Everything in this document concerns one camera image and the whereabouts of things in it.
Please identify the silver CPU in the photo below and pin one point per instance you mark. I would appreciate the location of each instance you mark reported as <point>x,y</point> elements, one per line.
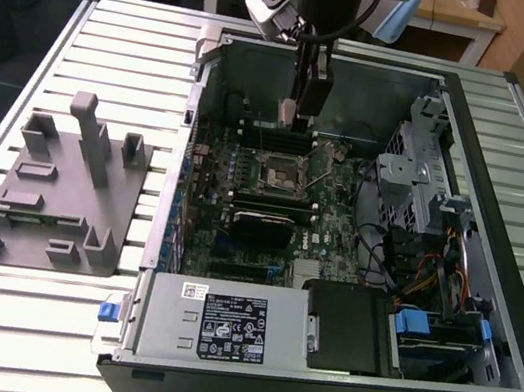
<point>287,113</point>

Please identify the thin metal locking lever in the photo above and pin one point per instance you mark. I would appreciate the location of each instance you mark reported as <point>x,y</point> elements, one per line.
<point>262,132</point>

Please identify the CPU socket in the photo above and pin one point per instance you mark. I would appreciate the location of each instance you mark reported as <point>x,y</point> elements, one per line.
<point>277,178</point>

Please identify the black RAM slot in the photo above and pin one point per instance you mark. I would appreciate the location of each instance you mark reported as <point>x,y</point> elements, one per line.
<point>254,125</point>
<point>274,198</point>
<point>252,137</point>
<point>253,131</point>
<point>251,143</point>

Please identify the small dark box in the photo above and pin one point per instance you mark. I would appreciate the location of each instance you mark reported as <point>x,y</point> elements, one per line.
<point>487,5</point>

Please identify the silver metal drive cage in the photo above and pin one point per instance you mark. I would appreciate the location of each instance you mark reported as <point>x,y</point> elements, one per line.
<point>398,172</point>

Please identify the green motherboard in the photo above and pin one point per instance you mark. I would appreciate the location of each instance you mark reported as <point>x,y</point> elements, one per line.
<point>337,229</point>

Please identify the silver chipset heatsink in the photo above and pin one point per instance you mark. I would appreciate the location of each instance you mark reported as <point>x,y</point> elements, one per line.
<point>305,271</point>

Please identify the black expansion slot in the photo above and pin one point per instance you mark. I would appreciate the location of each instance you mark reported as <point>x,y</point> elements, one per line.
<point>238,271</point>

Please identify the black plastic shroud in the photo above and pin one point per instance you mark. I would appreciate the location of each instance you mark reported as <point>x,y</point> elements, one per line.
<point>345,327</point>

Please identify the grey parts rack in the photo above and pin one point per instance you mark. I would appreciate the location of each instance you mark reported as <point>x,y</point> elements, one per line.
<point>68,202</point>

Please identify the blue disk carrier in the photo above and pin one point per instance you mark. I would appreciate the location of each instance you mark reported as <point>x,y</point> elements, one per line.
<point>411,324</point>

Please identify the silver power supply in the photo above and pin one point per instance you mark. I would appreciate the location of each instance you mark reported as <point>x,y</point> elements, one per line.
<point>160,310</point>

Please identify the blue plastic clip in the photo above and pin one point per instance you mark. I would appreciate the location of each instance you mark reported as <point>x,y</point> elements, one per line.
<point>485,331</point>

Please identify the blue release latch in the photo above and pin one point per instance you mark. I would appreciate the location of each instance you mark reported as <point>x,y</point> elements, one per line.
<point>108,312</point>

